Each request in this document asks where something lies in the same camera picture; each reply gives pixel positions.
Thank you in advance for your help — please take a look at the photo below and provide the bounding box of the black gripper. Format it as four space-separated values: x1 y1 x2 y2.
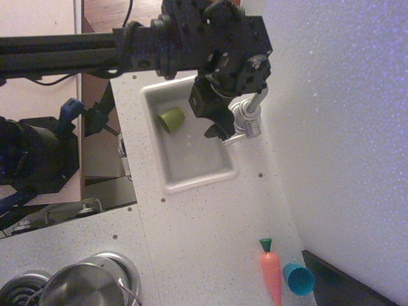
189 54 271 140

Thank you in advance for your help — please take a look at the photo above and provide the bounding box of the silver toy faucet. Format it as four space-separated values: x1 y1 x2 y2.
222 87 268 145

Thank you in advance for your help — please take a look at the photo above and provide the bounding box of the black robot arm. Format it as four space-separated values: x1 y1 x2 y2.
1 1 273 140

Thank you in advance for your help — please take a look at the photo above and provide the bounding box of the white toy sink basin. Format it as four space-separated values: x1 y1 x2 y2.
140 76 239 194

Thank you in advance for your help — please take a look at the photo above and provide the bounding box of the green plastic cup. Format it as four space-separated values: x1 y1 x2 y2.
157 107 185 133

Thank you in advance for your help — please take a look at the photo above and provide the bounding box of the orange toy carrot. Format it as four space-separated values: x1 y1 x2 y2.
259 238 282 306

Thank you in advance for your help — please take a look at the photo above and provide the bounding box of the teal plastic cup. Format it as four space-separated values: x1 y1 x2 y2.
282 263 316 296

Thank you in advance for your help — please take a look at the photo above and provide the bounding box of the stainless steel pot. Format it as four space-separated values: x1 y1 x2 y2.
39 253 142 305

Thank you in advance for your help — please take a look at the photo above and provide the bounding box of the silver stove burner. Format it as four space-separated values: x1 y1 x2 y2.
1 270 51 305

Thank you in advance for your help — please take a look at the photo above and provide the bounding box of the blue clamp handle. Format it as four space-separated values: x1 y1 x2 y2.
56 98 85 138

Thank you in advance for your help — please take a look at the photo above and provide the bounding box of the thin black cable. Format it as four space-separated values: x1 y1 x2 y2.
31 0 135 86

